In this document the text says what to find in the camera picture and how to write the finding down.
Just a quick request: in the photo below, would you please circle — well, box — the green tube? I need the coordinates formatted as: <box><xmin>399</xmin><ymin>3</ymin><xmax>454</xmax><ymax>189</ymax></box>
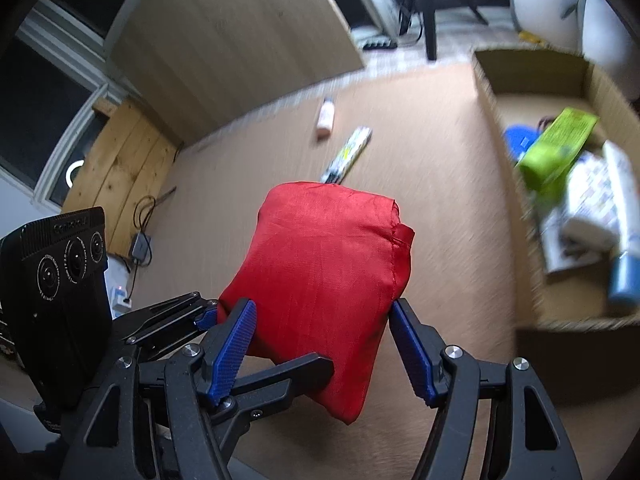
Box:
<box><xmin>516</xmin><ymin>107</ymin><xmax>599</xmax><ymax>198</ymax></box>

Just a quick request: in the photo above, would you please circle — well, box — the large wooden board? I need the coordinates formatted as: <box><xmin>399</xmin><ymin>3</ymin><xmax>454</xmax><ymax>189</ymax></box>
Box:
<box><xmin>105</xmin><ymin>0</ymin><xmax>363</xmax><ymax>145</ymax></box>

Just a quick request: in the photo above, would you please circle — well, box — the white dotted tissue pack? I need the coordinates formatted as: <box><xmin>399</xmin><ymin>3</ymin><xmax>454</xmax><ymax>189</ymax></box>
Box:
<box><xmin>562</xmin><ymin>151</ymin><xmax>620</xmax><ymax>252</ymax></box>

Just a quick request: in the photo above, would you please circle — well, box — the patterned slim box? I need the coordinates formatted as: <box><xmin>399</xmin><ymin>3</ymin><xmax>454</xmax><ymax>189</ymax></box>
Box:
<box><xmin>319</xmin><ymin>127</ymin><xmax>372</xmax><ymax>184</ymax></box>

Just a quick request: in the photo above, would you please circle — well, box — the pine plank panel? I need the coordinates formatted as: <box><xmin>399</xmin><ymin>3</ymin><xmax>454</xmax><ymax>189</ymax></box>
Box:
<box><xmin>62</xmin><ymin>99</ymin><xmax>177</xmax><ymax>258</ymax></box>

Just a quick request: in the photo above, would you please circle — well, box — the small pink bottle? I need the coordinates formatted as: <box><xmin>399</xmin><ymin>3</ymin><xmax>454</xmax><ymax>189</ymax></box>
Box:
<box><xmin>314</xmin><ymin>98</ymin><xmax>335</xmax><ymax>139</ymax></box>

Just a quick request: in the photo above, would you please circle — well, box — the cardboard box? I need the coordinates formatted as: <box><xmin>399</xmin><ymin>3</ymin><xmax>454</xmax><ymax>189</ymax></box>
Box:
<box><xmin>472</xmin><ymin>48</ymin><xmax>639</xmax><ymax>332</ymax></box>

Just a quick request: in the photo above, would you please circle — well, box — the small penguin plush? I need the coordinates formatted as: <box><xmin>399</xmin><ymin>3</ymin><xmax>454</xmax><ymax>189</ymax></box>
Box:
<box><xmin>560</xmin><ymin>0</ymin><xmax>640</xmax><ymax>101</ymax></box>

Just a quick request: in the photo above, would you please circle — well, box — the black charger with cable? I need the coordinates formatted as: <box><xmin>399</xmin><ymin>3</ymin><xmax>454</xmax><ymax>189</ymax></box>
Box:
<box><xmin>125</xmin><ymin>186</ymin><xmax>177</xmax><ymax>304</ymax></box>

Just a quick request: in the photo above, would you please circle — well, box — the blue round lid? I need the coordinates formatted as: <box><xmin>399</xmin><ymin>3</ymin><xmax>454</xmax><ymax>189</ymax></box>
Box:
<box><xmin>503</xmin><ymin>125</ymin><xmax>540</xmax><ymax>164</ymax></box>

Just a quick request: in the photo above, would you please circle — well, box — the white blue lotion tube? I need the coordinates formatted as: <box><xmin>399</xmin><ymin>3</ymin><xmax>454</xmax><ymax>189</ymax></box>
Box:
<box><xmin>603</xmin><ymin>140</ymin><xmax>640</xmax><ymax>309</ymax></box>

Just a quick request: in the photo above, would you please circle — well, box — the black power strip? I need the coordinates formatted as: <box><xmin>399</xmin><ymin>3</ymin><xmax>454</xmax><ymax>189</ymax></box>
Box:
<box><xmin>361</xmin><ymin>37</ymin><xmax>398</xmax><ymax>51</ymax></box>

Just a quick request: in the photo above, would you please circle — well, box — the plastic packaged card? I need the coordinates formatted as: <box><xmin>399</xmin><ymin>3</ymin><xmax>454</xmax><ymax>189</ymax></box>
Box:
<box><xmin>536</xmin><ymin>202</ymin><xmax>602</xmax><ymax>275</ymax></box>

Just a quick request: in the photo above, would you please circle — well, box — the red fabric pouch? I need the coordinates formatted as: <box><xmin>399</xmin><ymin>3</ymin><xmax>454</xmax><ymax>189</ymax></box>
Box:
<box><xmin>217</xmin><ymin>182</ymin><xmax>414</xmax><ymax>424</ymax></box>

